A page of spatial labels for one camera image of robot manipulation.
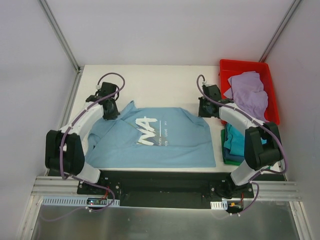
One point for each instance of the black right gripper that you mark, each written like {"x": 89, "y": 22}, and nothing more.
{"x": 206, "y": 110}

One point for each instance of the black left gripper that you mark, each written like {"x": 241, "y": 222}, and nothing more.
{"x": 111, "y": 111}

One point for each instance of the light blue printed t-shirt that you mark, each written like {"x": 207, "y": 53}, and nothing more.
{"x": 151, "y": 137}

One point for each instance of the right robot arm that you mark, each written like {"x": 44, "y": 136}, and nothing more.
{"x": 262, "y": 142}

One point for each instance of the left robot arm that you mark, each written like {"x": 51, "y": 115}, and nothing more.
{"x": 63, "y": 148}

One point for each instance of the green folded t-shirt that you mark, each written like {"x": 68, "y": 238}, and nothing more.
{"x": 223, "y": 138}

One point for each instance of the teal folded t-shirt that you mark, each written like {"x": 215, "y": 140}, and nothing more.
{"x": 235, "y": 141}

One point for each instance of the lavender t-shirt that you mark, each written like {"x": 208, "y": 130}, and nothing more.
{"x": 247, "y": 92}

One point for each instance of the red plastic bin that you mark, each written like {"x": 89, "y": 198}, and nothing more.
{"x": 230, "y": 68}

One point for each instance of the dark blue folded t-shirt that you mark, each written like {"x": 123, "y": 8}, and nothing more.
{"x": 231, "y": 157}

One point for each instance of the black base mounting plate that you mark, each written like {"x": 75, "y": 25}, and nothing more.
{"x": 152, "y": 189}

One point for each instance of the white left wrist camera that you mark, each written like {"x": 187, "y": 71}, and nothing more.
{"x": 99, "y": 87}

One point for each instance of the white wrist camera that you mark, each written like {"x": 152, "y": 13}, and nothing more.
{"x": 205, "y": 83}
{"x": 99, "y": 87}

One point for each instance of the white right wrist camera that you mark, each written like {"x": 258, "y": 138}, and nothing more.
{"x": 205, "y": 83}

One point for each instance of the right white cable duct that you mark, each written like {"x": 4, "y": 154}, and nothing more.
{"x": 225, "y": 205}

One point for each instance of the white cable duct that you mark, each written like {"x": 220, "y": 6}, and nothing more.
{"x": 68, "y": 201}
{"x": 225, "y": 205}

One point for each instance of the right aluminium frame post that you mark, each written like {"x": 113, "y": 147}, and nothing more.
{"x": 288, "y": 16}

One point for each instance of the aluminium frame post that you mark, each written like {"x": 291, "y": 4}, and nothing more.
{"x": 59, "y": 34}
{"x": 288, "y": 16}

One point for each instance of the left aluminium frame post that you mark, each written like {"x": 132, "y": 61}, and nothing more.
{"x": 59, "y": 34}

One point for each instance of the left white cable duct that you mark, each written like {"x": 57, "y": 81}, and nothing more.
{"x": 68, "y": 201}

